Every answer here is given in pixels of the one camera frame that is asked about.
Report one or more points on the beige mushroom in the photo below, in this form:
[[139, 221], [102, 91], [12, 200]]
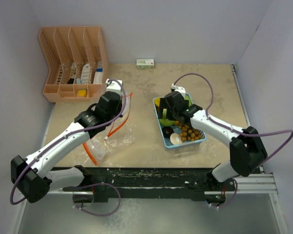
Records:
[[175, 139]]

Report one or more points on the yellow starfruit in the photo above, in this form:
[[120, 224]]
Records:
[[157, 101]]

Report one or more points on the pink desk organizer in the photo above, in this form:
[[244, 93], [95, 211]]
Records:
[[67, 49]]

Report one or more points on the green cabbage back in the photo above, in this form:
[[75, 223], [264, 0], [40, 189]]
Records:
[[189, 100]]

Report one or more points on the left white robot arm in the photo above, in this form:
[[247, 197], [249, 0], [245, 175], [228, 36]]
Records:
[[34, 176]]

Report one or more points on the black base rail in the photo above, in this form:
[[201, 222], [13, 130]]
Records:
[[195, 184]]

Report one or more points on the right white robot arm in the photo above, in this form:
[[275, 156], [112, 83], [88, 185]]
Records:
[[247, 151]]

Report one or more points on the brown longan bunch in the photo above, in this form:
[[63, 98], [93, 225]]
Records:
[[189, 133]]

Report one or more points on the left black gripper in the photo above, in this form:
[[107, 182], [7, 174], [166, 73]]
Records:
[[119, 107]]

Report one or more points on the yellow block in organizer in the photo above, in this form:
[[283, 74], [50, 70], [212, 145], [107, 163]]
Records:
[[82, 93]]

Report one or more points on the blue plastic basket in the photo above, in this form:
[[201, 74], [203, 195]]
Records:
[[166, 141]]

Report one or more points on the green cabbage front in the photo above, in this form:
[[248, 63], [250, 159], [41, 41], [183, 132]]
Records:
[[166, 122]]

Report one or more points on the white blue box in organizer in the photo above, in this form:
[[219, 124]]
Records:
[[98, 77]]

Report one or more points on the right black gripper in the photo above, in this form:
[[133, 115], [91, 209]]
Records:
[[163, 105]]

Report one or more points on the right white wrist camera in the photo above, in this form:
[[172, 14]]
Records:
[[179, 89]]

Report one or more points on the white tube in organizer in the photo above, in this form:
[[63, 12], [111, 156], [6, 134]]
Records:
[[85, 75]]

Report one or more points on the clear orange zip bag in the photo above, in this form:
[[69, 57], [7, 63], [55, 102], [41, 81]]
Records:
[[121, 121]]

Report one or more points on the green cabbage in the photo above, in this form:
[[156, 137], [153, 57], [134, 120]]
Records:
[[189, 100], [166, 122]]

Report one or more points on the green white small box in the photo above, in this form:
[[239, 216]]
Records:
[[144, 63]]

